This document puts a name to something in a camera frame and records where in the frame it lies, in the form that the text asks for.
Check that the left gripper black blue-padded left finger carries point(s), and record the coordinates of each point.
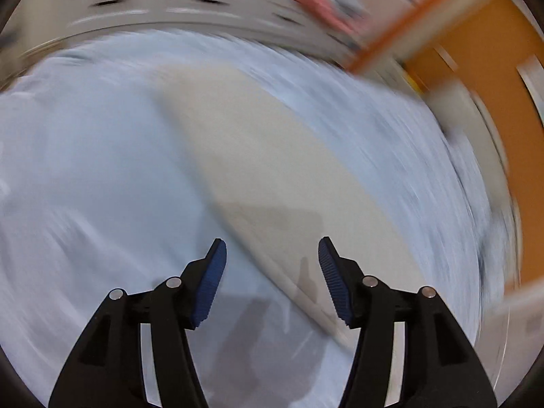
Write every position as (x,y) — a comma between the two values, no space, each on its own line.
(104,368)

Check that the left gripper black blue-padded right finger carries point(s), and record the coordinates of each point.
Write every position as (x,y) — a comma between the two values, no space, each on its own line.
(441,367)

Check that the cream knit sweater black hearts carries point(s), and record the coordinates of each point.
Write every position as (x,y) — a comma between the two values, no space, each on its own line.
(278,189)

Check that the bed with blue butterfly duvet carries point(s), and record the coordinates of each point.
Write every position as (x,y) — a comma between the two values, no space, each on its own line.
(98,191)

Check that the orange curtain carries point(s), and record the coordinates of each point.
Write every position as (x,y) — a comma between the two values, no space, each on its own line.
(366,55)

